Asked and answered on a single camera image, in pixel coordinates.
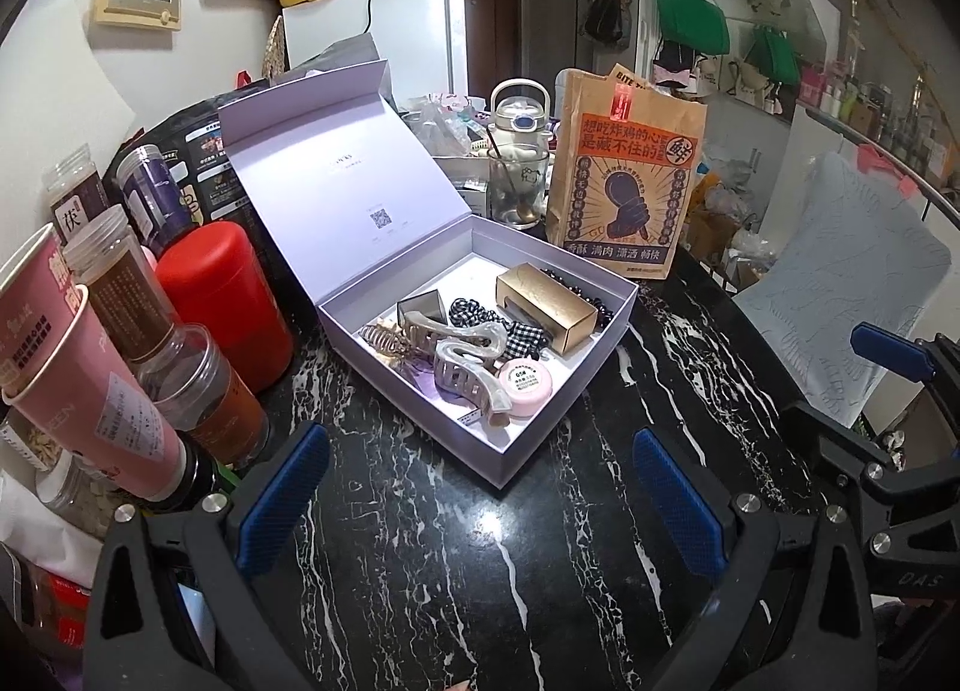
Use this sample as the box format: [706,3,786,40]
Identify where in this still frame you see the black snack bag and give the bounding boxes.
[105,87,260,265]

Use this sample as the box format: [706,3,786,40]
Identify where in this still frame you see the black white gingham scrunchie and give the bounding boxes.
[448,296,556,363]

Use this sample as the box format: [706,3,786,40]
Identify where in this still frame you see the white tumbler with handle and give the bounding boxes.
[487,80,552,163]

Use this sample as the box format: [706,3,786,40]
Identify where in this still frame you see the dark purple jar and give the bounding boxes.
[116,145,196,257]

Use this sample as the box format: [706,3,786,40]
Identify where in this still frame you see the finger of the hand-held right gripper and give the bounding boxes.
[851,321,960,399]
[784,400,960,542]

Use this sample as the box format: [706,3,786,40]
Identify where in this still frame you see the small clear lidded jar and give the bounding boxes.
[34,451,125,542]

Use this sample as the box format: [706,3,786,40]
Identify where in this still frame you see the clear jar brown contents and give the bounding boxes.
[64,205,181,362]

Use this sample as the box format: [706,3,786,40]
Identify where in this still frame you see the row of bottles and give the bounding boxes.
[799,57,960,186]

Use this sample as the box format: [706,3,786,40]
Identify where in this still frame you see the white fridge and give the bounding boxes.
[281,0,467,115]

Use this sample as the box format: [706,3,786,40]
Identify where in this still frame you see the pink paper cup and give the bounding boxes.
[4,284,188,501]
[0,222,80,392]

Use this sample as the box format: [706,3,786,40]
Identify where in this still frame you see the cardboard box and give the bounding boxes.
[684,207,740,257]

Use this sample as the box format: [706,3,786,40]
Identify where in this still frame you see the brown door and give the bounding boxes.
[437,0,521,85]

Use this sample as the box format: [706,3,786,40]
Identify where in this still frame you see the pile of plastic packets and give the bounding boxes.
[401,91,496,160]

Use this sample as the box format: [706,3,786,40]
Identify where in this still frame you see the brown printed paper bag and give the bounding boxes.
[545,67,710,281]

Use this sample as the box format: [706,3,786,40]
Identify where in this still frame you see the black hanging bag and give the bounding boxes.
[583,0,629,49]

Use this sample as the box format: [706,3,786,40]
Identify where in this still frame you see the glass cup with spoon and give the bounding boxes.
[487,147,547,227]

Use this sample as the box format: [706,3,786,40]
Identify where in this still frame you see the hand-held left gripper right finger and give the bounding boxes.
[634,427,890,691]

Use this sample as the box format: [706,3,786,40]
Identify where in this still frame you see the pink round jar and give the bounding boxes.
[497,359,557,416]

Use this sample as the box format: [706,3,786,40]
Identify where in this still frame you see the pearly white hair claw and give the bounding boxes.
[433,323,520,431]

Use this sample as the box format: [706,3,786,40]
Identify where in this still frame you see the dark brown jar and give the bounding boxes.
[46,143,113,242]

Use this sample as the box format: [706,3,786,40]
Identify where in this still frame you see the grey blue pillow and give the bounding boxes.
[731,152,953,429]

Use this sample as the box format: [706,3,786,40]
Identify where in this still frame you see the green tote bag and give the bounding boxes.
[652,0,730,56]
[750,25,802,86]

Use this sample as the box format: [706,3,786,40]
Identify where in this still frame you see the round woven plate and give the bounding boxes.
[262,23,290,77]

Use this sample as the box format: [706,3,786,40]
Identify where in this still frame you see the clear jar orange contents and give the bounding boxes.
[139,323,271,463]

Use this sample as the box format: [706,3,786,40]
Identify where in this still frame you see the gold rectangular box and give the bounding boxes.
[495,263,599,354]

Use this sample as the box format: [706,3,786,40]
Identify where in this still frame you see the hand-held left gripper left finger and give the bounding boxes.
[81,421,331,691]

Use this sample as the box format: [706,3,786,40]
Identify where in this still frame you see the red canister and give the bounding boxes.
[156,221,295,394]

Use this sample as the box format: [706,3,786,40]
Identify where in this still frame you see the pink and black bag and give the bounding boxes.
[651,50,695,91]

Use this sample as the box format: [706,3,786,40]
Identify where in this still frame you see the pink paper note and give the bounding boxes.
[855,143,920,201]

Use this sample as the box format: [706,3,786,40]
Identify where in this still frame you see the lavender gift box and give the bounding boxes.
[217,59,638,489]

